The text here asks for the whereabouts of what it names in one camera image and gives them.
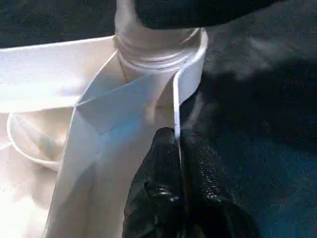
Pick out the black work mat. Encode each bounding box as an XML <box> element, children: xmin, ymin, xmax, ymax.
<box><xmin>0</xmin><ymin>0</ymin><xmax>317</xmax><ymax>238</ymax></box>

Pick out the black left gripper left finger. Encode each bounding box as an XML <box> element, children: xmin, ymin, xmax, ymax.
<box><xmin>122</xmin><ymin>127</ymin><xmax>186</xmax><ymax>238</ymax></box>

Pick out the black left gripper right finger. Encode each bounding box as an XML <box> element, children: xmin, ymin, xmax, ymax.
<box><xmin>182</xmin><ymin>137</ymin><xmax>261</xmax><ymax>238</ymax></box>

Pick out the white plastic table leg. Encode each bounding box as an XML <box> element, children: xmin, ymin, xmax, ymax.
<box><xmin>114</xmin><ymin>0</ymin><xmax>202</xmax><ymax>71</ymax></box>

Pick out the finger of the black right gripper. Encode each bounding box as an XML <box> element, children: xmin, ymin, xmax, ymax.
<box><xmin>133</xmin><ymin>0</ymin><xmax>251</xmax><ymax>30</ymax></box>

